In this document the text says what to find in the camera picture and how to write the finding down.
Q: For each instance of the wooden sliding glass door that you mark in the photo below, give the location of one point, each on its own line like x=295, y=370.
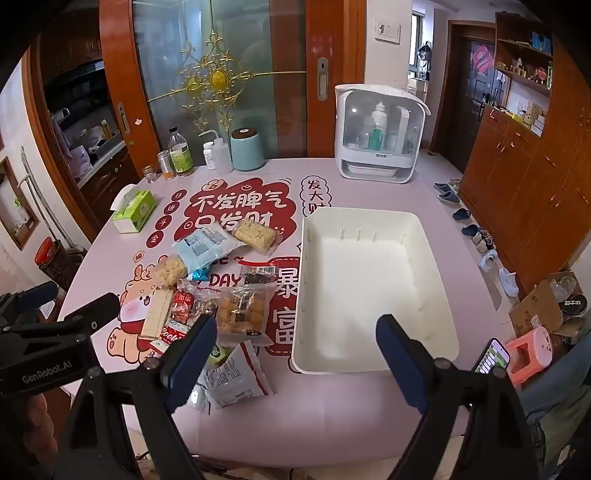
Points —
x=258, y=69

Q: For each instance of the shiny blue candy wrapper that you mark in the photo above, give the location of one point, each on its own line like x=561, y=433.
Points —
x=199, y=275

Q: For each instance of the red white snack packet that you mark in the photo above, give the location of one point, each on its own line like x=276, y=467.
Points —
x=182, y=307

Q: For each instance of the white cosmetics organiser box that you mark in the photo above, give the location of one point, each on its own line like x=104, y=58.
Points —
x=369, y=170

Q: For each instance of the person's leg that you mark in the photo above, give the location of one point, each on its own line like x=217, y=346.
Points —
x=554, y=406

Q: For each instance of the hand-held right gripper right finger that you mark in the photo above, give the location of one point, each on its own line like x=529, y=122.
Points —
x=401, y=364

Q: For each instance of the wooden cabinet with shelves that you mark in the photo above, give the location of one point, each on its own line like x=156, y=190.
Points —
x=521, y=184

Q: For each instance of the pink plastic stool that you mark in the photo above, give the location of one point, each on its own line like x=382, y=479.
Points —
x=531, y=355

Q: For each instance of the clear rice crisp bar packet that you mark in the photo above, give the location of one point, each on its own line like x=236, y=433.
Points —
x=254, y=234

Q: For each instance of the small glass jar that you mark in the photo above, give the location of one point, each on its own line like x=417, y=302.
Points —
x=149, y=175

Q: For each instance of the white bottle with green label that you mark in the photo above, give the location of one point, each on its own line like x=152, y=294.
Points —
x=381, y=117

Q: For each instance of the teal canister with brown lid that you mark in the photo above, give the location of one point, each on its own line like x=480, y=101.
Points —
x=247, y=152

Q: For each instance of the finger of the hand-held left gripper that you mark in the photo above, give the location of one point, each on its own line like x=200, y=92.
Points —
x=37, y=293
x=99, y=305

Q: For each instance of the open cardboard box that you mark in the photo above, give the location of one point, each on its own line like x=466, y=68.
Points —
x=531, y=309

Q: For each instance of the glass jar with orange contents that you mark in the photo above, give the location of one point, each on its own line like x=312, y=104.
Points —
x=166, y=166

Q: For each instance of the glass bottle with green label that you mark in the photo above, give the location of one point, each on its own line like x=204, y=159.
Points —
x=181, y=157

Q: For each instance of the wooden picture frame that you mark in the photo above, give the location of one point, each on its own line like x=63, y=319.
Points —
x=16, y=207

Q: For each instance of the white squeeze bottle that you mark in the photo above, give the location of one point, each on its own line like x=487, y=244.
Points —
x=222, y=157

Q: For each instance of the dark wooden entrance door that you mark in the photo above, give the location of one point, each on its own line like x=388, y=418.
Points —
x=461, y=115

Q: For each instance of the red-edged brownie packet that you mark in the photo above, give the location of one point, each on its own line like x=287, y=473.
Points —
x=258, y=278

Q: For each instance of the white wall switch panel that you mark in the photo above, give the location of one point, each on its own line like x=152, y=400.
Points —
x=387, y=31

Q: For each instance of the clear fried dough ball packet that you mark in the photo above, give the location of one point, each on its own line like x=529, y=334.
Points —
x=242, y=314

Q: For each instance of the light blue snack packet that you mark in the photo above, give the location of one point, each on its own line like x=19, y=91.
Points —
x=203, y=244

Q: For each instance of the white plastic bin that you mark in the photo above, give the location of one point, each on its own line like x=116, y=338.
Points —
x=369, y=277

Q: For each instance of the green yellow snack packet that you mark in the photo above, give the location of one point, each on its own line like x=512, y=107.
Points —
x=219, y=354

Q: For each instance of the long white yellow snack packet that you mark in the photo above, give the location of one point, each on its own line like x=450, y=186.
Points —
x=156, y=314

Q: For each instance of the red cookie packet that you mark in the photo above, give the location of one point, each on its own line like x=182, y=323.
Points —
x=173, y=334

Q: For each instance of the clear puffed rice ball packet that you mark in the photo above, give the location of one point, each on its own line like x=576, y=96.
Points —
x=173, y=270

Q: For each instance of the grey white snack packet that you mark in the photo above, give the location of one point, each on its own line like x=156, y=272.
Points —
x=238, y=376

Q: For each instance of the pink door decoration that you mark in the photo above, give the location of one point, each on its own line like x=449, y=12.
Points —
x=483, y=57

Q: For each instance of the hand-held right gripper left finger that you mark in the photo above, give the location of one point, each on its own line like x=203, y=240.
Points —
x=191, y=364

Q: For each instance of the green tissue box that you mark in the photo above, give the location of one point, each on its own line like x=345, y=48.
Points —
x=138, y=210

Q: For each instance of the smartphone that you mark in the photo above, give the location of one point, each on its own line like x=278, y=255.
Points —
x=491, y=355

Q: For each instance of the row of slippers and shoes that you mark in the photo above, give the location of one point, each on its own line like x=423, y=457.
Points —
x=448, y=196

